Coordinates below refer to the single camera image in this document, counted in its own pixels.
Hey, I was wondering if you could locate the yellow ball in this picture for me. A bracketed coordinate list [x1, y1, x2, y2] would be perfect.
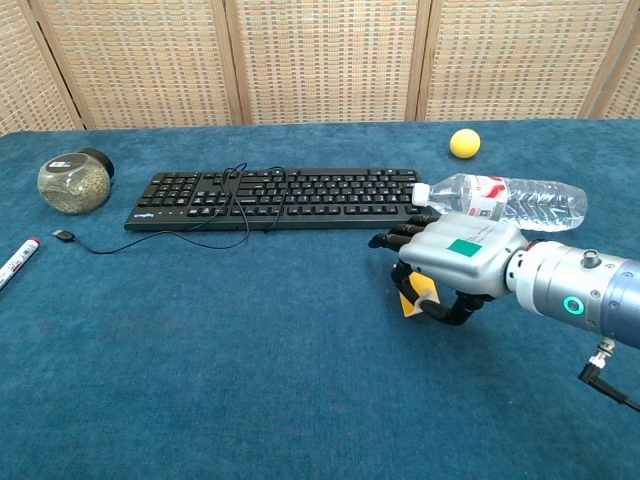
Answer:
[449, 128, 482, 160]

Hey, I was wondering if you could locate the black computer keyboard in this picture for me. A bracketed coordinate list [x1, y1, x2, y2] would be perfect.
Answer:
[123, 168, 435, 233]

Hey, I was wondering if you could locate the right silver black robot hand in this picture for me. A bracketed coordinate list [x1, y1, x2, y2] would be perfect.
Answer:
[368, 209, 530, 327]

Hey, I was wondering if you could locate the round glass jar black lid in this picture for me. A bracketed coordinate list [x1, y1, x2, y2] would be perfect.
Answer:
[36, 147, 116, 215]

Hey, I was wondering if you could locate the yellow sticky note pad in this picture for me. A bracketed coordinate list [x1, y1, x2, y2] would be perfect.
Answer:
[399, 269, 441, 319]

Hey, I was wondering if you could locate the black keyboard USB cable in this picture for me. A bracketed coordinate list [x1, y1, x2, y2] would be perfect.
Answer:
[52, 162, 289, 255]

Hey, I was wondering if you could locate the blue fabric table mat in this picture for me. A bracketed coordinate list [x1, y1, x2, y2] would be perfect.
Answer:
[0, 118, 640, 480]

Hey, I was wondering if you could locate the clear plastic water bottle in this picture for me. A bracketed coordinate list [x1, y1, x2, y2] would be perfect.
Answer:
[410, 172, 589, 233]

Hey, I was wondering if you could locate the woven rattan screen panel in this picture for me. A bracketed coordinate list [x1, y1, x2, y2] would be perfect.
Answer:
[212, 0, 434, 126]
[579, 9, 640, 121]
[17, 0, 254, 131]
[404, 0, 640, 122]
[0, 0, 84, 136]

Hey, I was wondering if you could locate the white marker red cap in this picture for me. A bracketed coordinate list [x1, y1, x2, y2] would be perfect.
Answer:
[0, 237, 42, 292]

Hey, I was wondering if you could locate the black arm connector cable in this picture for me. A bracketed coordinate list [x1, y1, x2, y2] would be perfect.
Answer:
[578, 337, 640, 414]

